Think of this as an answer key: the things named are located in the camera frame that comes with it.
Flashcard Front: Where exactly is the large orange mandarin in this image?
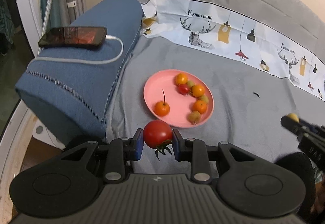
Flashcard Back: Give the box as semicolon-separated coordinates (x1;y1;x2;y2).
192;100;208;114

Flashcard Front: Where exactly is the orange mandarin with stem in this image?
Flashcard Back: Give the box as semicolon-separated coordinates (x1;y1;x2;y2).
153;91;170;117

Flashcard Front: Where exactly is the yellow longan with stem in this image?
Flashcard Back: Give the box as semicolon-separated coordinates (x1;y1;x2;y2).
188;111;201;124

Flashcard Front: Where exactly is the white charging cable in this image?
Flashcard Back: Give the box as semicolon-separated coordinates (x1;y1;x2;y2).
26;34;125;68

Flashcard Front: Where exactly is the pink round plate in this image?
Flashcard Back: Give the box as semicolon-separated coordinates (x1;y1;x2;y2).
143;69;214;128

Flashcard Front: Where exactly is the blue sofa armrest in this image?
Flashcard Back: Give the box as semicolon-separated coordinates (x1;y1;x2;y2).
15;0;143;144

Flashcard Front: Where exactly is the red cherry tomato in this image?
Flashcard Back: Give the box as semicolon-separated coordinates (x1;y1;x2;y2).
143;120;172;160
177;84;190;95

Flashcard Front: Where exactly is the grey printed sofa cover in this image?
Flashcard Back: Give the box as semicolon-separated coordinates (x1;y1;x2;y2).
106;0;324;161

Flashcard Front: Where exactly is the yellow longan front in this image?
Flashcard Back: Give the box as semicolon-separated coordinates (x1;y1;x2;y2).
286;113;300;123

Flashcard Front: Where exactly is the black smartphone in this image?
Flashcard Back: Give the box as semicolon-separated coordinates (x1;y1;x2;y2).
38;26;107;50

